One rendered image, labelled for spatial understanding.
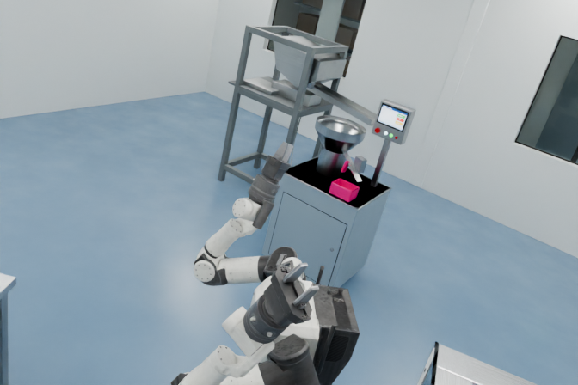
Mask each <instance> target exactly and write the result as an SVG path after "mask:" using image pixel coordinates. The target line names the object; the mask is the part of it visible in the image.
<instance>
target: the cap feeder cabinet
mask: <svg viewBox="0 0 578 385"><path fill-rule="evenodd" d="M318 158H319V156H317V157H315V158H312V159H310V160H308V161H306V162H301V163H300V164H297V165H295V166H292V167H290V168H289V169H288V170H287V171H285V173H284V175H283V177H282V178H281V180H280V181H279V185H280V189H279V190H278V192H277V193H276V196H275V200H274V208H273V210H272V214H271V217H270V221H269V225H268V229H267V235H266V239H265V242H264V247H263V250H262V254H264V255H271V253H272V252H273V251H274V250H275V249H277V248H281V247H290V248H293V249H294V250H295V251H296V253H297V256H298V259H299V260H301V262H302V263H307V265H308V267H307V268H306V269H305V270H304V273H305V276H306V280H307V281H311V282H313V283H314V284H315V283H316V281H317V276H318V273H319V270H320V267H321V266H324V270H323V275H322V278H321V281H320V284H321V285H326V286H332V287H338V288H340V287H341V286H342V285H343V284H344V283H346V282H347V281H348V280H349V279H350V278H351V277H352V276H353V275H354V274H355V273H357V272H358V271H359V270H360V269H361V268H362V267H363V266H364V265H365V263H366V259H367V256H368V254H369V252H370V249H371V246H372V242H373V239H374V236H375V234H376V231H377V228H378V224H379V221H380V219H381V217H382V214H383V211H384V207H385V204H386V201H387V198H388V196H389V193H390V190H391V189H392V188H391V187H389V186H386V185H384V184H382V183H380V182H378V185H377V186H376V187H373V186H370V184H371V181H372V179H371V178H369V177H367V176H365V175H363V174H359V176H360V178H361V180H362V181H356V179H355V178H354V176H353V173H352V172H351V171H352V170H351V169H350V168H347V170H346V172H341V176H340V177H337V178H330V177H327V176H324V175H321V174H319V173H318V172H317V171H316V167H317V162H318ZM339 178H342V179H344V180H346V181H348V182H350V183H352V184H354V185H356V186H358V187H359V188H360V189H359V191H358V194H357V197H356V199H353V200H352V201H350V202H346V201H344V200H342V199H339V198H337V197H336V196H334V195H332V194H330V193H329V189H330V186H331V182H332V181H334V180H337V179H339Z"/></svg>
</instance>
